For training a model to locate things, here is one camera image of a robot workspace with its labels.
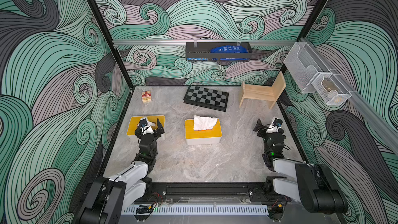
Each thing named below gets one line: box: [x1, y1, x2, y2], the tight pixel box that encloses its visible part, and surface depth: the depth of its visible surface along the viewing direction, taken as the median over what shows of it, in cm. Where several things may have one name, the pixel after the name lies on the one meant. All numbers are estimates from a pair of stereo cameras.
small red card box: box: [141, 90, 152, 103], surface depth 116 cm
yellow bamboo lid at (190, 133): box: [184, 118, 223, 140], surface depth 87 cm
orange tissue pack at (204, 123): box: [193, 115, 218, 131], surface depth 87 cm
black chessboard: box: [183, 85, 230, 112], surface depth 112 cm
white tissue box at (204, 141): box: [185, 135, 222, 146], surface depth 90 cm
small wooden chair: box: [238, 71, 287, 109], surface depth 103 cm
